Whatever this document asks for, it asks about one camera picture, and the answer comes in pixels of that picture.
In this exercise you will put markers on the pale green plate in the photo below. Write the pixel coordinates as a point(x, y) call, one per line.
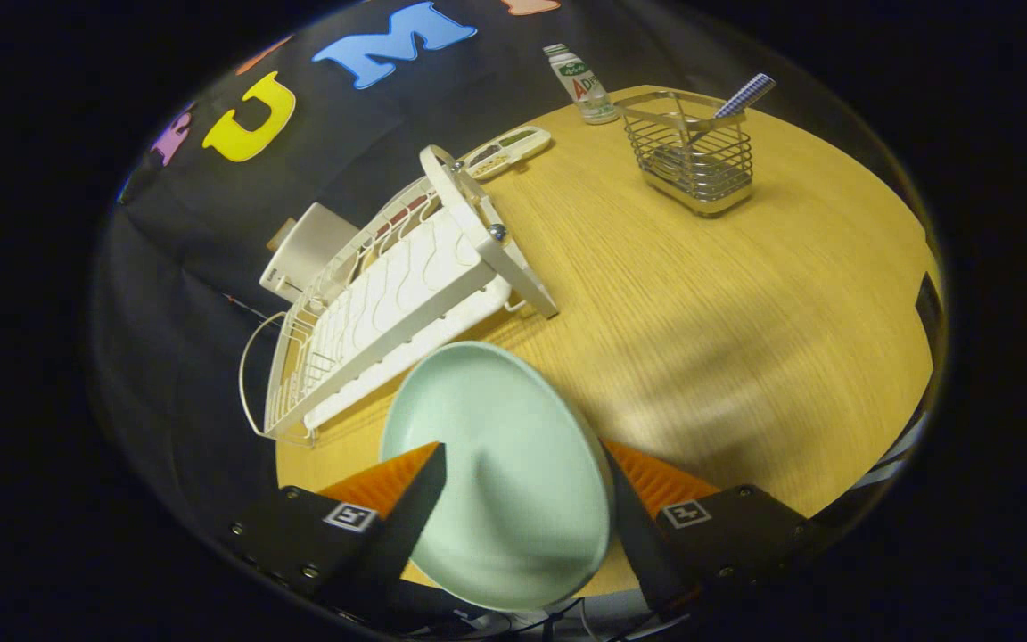
point(513, 481)

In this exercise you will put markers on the toast slice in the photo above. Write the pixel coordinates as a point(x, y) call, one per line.
point(280, 236)

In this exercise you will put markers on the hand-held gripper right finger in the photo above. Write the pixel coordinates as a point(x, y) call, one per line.
point(634, 535)

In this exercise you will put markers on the white compartment condiment tray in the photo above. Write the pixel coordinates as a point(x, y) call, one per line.
point(509, 150)

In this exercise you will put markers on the white bottle green label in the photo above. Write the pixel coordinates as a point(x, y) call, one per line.
point(585, 85)

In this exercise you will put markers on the pink plate with meat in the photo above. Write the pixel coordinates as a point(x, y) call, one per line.
point(399, 214)

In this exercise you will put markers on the white toaster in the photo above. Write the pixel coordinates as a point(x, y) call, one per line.
point(313, 245)

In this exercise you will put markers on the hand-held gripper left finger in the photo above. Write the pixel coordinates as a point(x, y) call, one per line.
point(411, 508)

